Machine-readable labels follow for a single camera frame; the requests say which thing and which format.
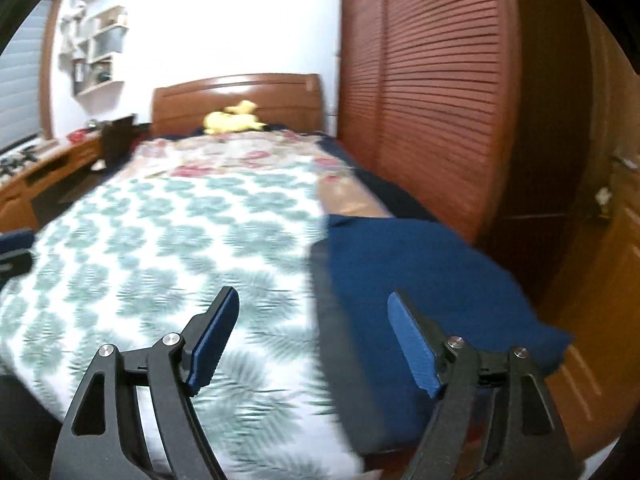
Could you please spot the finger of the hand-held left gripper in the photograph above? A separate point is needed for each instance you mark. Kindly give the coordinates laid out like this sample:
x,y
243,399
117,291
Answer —
x,y
15,263
15,240

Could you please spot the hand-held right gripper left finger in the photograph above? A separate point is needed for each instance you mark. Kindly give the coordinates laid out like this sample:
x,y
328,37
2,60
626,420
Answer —
x,y
215,340

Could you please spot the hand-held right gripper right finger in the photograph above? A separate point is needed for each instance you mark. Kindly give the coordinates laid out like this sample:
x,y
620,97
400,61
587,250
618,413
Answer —
x,y
412,345

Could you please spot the navy blue blazer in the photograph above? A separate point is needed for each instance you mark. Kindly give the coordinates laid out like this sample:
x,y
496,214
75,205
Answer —
x,y
425,270

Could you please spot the wooden desk cabinet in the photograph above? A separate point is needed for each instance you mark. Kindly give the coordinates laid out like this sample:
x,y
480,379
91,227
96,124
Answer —
x,y
15,195

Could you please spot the leaf print bedsheet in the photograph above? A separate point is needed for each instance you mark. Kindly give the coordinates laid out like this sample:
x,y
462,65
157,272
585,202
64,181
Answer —
x,y
150,270

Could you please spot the red basket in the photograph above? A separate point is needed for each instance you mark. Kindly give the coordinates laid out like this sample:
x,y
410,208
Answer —
x,y
77,135

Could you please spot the black chair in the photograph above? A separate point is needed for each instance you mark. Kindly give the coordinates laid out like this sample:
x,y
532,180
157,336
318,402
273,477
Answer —
x,y
117,145

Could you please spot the dark blue bed sheet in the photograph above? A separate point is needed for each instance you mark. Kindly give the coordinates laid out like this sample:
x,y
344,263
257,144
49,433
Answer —
x,y
390,195

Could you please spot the grey window blind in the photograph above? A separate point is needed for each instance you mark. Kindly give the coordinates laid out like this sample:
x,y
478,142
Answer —
x,y
20,85

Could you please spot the floral blanket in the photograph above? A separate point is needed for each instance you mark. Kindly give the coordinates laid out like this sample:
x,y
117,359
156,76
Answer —
x,y
240,155

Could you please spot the wooden door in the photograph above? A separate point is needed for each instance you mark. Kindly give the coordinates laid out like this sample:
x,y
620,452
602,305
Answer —
x,y
615,310

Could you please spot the yellow plush toy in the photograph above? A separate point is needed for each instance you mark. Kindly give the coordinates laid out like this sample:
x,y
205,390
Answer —
x,y
230,121

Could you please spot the wooden headboard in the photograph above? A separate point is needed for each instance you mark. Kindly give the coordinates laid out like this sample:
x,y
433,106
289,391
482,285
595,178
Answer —
x,y
280,105

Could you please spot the beige tied curtain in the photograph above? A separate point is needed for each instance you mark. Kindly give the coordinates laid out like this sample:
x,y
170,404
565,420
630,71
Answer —
x,y
82,0

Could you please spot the wooden louvred wardrobe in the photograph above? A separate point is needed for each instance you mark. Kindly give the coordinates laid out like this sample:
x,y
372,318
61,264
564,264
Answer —
x,y
440,85

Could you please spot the wooden window frame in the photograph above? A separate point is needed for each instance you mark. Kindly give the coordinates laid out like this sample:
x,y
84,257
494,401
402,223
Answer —
x,y
46,85

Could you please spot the white wall shelf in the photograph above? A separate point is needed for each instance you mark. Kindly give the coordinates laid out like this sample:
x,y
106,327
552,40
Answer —
x,y
107,42

